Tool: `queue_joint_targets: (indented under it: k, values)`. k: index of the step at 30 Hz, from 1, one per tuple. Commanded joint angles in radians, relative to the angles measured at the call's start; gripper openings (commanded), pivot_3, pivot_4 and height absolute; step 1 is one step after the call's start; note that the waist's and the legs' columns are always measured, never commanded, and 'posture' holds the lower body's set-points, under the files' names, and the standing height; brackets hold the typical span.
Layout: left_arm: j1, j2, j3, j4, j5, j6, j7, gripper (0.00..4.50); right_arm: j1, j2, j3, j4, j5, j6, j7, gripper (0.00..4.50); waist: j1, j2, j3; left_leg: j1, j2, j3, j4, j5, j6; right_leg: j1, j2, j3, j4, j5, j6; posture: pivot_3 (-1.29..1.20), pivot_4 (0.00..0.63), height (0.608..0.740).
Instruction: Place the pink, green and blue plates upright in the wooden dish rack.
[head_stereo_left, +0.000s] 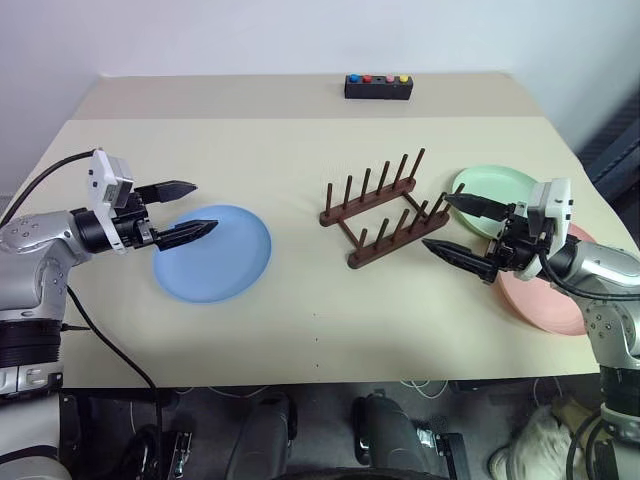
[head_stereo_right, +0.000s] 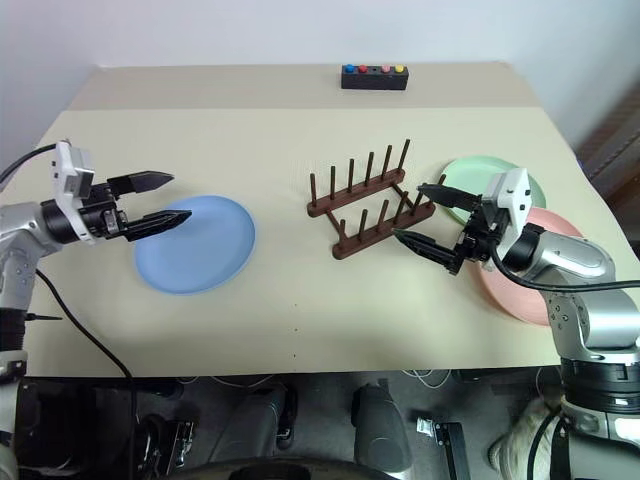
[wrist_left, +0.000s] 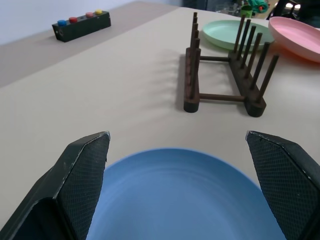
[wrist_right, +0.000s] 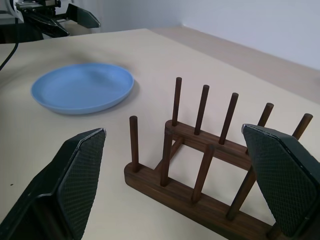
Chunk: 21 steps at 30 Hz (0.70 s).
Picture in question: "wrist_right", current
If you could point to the brown wooden dish rack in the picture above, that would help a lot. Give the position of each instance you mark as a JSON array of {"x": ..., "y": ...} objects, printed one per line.
[{"x": 150, "y": 178}]

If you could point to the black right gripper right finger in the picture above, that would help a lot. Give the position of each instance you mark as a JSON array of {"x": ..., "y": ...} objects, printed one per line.
[{"x": 280, "y": 180}]

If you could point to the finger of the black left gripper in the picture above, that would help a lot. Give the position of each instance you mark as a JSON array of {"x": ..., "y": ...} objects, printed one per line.
[
  {"x": 83, "y": 16},
  {"x": 47, "y": 25}
]

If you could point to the blue plate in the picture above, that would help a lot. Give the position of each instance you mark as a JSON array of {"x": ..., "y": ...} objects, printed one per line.
[{"x": 82, "y": 87}]

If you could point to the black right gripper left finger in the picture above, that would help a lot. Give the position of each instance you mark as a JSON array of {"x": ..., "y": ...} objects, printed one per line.
[{"x": 75, "y": 180}]

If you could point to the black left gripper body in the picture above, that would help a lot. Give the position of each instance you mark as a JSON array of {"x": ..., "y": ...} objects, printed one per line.
[{"x": 47, "y": 6}]

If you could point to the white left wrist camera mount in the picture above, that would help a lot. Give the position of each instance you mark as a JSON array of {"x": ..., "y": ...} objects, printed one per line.
[{"x": 18, "y": 12}]

